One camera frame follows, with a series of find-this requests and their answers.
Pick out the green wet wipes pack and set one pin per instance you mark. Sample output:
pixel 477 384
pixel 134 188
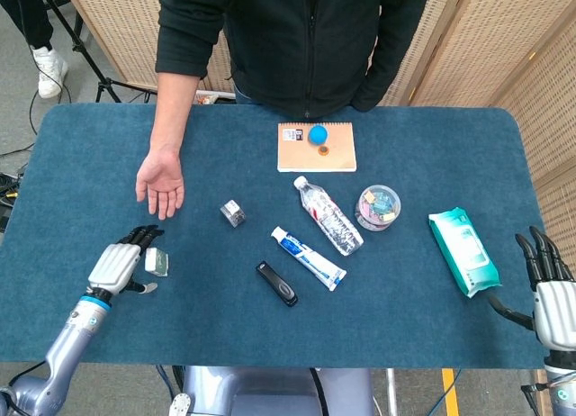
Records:
pixel 464 251

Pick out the small round brown disc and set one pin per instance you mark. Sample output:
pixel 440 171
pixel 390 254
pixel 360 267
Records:
pixel 323 151

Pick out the person's bare forearm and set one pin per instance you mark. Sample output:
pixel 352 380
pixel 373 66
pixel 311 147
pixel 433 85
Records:
pixel 174 114

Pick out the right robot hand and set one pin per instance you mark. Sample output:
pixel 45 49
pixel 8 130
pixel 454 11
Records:
pixel 550 294

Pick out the brown spiral notebook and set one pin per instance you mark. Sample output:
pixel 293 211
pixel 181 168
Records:
pixel 317 151

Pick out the blue table mat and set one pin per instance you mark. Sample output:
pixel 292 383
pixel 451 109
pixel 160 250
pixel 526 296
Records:
pixel 270 236

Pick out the white sneaker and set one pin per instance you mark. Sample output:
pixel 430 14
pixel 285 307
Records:
pixel 50 72

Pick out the small green tissue pack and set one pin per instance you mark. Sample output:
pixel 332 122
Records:
pixel 157 262

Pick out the black tripod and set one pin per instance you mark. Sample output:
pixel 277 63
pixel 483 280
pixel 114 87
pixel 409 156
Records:
pixel 85 51

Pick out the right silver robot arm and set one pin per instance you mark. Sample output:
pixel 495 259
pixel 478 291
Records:
pixel 560 380

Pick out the white blue toothpaste tube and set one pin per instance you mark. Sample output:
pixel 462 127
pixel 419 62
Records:
pixel 308 258

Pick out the silver robot torso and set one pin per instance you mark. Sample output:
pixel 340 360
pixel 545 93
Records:
pixel 270 391

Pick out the clear plastic water bottle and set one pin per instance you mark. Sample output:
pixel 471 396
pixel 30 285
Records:
pixel 328 217

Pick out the person's bare hand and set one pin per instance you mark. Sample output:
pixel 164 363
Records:
pixel 160 186

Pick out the blue ball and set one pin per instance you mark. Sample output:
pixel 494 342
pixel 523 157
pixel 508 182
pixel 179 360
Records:
pixel 317 134

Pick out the black trouser leg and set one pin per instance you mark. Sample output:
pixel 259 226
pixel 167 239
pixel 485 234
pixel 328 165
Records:
pixel 28 13

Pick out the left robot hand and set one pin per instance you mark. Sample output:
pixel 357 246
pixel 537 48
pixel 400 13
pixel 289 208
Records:
pixel 113 264

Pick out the round tub of colourful clips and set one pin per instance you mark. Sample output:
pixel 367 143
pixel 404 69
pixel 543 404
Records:
pixel 377 207

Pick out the black oblong device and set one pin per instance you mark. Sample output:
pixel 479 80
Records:
pixel 277 284

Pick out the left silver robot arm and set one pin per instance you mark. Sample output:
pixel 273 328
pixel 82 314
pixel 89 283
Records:
pixel 58 344

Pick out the person in black jacket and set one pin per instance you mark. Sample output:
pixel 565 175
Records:
pixel 297 42

